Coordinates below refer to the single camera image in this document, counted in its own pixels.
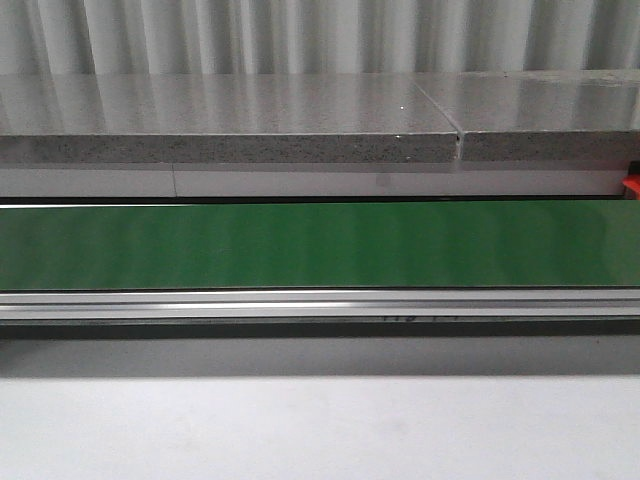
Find red plastic tray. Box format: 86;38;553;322
622;174;640;200

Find aluminium conveyor side rail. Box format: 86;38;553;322
1;288;639;327

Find grey stone slab left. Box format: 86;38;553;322
1;74;457;165

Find green conveyor belt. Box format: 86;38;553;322
1;200;639;291

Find white pleated curtain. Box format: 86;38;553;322
1;1;639;75

